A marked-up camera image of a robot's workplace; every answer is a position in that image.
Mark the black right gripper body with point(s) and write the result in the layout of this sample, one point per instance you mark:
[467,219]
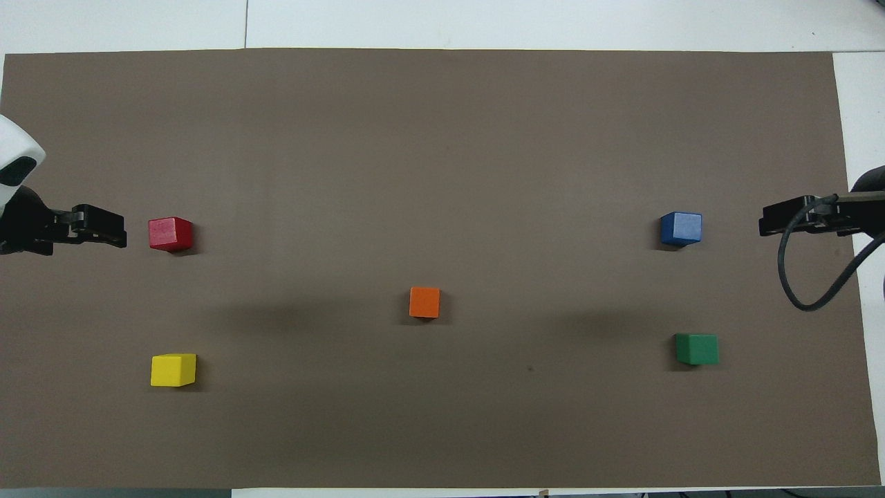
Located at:
[857,218]

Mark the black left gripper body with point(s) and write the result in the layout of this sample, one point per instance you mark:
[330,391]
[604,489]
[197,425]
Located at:
[28,225]

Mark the red wooden block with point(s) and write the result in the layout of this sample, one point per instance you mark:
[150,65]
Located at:
[168,233]

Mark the blue wooden block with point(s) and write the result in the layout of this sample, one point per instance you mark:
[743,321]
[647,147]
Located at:
[681,228]

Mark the green wooden block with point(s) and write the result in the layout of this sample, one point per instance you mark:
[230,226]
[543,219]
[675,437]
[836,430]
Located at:
[697,349]

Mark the yellow wooden block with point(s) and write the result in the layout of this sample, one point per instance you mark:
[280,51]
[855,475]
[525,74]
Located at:
[173,370]

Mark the orange wooden block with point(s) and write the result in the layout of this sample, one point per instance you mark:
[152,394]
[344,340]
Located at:
[424,302]

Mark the brown table mat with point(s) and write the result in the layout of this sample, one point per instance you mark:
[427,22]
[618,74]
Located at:
[442,401]

